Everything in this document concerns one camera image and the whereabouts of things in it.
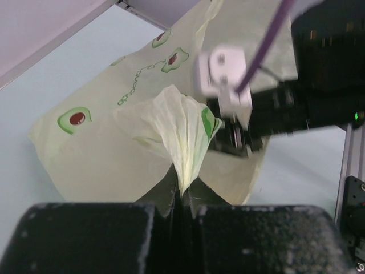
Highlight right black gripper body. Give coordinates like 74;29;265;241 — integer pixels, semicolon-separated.
207;82;308;157

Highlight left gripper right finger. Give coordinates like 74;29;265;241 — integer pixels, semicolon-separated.
181;179;355;273

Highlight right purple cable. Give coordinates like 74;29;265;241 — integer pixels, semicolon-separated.
235;0;297;94

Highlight pale yellow plastic bag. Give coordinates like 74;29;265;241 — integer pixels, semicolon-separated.
27;0;299;205

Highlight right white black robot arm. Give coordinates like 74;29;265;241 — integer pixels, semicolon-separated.
208;1;364;157

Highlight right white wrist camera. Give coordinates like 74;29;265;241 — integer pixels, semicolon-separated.
193;45;253;130

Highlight aluminium frame rails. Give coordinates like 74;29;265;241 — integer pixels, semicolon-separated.
334;125;364;227

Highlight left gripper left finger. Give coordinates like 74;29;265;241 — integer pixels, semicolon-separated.
1;168;181;273

